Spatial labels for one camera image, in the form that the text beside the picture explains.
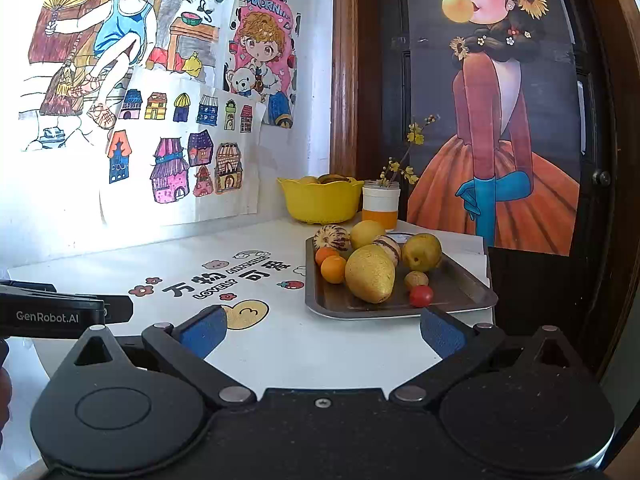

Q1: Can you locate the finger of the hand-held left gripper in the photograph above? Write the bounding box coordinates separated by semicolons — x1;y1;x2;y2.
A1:
104;295;135;325

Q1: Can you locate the yellow lemon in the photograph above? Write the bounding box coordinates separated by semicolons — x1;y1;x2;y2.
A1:
349;220;386;250

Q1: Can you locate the yellow plastic bowl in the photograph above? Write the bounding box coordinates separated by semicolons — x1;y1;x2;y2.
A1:
276;176;365;225

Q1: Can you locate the yellow mango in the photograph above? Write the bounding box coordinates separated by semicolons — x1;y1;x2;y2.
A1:
344;244;397;304

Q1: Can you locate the white and orange cup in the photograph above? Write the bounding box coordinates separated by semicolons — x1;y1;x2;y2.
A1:
362;181;401;228

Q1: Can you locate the boy with fan drawing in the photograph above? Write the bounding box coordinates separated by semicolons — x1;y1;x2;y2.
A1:
20;0;234;153

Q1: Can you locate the dark door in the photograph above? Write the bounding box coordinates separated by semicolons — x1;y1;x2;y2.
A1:
377;0;621;376

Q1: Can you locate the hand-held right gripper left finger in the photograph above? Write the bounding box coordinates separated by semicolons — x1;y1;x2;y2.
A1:
60;304;258;409

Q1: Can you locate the pink cartoon child drawing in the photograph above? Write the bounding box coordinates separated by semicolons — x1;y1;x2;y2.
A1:
221;0;301;128

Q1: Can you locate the orange dress figure wall poster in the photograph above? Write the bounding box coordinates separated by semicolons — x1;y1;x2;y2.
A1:
405;0;583;257

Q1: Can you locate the yellow-green pear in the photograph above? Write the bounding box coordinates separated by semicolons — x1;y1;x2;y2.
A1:
401;233;443;273

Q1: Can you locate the colourful houses drawing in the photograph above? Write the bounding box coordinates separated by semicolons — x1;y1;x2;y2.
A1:
97;67;266;226

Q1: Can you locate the brown wooden door frame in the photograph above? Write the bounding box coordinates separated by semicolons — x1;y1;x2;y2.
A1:
329;0;640;386

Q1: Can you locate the yellow flower sprig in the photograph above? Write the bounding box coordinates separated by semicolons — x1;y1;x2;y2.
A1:
377;115;437;188

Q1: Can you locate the metal tray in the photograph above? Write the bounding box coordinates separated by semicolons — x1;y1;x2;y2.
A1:
304;232;499;321

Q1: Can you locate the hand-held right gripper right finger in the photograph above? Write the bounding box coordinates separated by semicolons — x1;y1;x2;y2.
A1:
390;305;583;409

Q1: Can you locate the striped pepino melon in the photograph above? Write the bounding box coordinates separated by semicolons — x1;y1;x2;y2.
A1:
372;236;402;267
313;225;351;252

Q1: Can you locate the white printed table cover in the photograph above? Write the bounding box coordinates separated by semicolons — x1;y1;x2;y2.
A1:
0;212;497;480

